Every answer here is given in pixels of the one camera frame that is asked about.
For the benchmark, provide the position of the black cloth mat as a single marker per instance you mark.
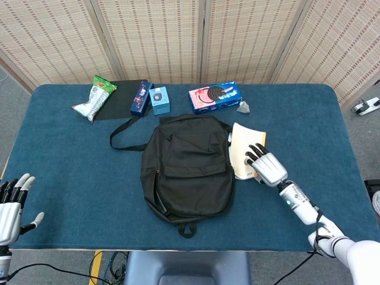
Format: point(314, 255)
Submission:
point(118, 101)

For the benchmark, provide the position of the black fabric backpack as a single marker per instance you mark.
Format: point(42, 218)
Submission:
point(190, 166)

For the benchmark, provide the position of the dark blue narrow box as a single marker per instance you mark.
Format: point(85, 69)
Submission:
point(140, 101)

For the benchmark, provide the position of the white book with yellow spine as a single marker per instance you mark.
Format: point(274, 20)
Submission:
point(242, 142)

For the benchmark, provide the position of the small grey pouch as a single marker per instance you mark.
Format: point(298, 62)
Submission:
point(244, 107)

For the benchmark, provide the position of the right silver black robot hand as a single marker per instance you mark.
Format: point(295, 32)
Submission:
point(268, 169)

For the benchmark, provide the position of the white power strip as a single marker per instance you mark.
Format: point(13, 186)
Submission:
point(366, 106)

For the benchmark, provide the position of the blue Oreo cookie box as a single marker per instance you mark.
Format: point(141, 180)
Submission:
point(213, 98)

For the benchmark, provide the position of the blue table cover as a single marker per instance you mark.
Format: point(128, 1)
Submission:
point(74, 163)

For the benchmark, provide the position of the woven folding screen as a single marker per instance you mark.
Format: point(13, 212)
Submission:
point(160, 38)

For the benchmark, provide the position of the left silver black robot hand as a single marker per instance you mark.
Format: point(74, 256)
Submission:
point(9, 213)

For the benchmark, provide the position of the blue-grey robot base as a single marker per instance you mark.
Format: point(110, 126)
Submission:
point(187, 267)

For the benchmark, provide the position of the green and white snack bag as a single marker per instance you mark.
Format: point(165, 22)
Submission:
point(95, 101)

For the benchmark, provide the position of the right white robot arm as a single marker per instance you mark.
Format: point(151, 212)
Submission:
point(302, 207)

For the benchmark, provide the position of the black floor device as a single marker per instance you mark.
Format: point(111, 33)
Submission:
point(373, 196)

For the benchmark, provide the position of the light blue cube box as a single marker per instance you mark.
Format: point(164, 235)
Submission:
point(160, 104)

